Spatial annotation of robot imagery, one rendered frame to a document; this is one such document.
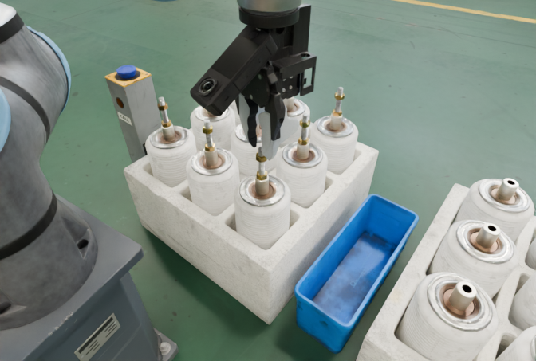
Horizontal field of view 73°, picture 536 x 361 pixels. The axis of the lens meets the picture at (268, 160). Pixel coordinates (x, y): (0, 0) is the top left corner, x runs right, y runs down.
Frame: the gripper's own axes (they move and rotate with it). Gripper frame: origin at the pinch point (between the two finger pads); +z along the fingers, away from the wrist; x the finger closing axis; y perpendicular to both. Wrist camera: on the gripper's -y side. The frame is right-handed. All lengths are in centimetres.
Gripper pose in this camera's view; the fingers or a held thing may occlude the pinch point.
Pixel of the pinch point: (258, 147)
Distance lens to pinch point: 54.5
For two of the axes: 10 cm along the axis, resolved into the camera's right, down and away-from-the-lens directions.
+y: 7.9, -3.9, 4.7
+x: -6.1, -5.1, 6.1
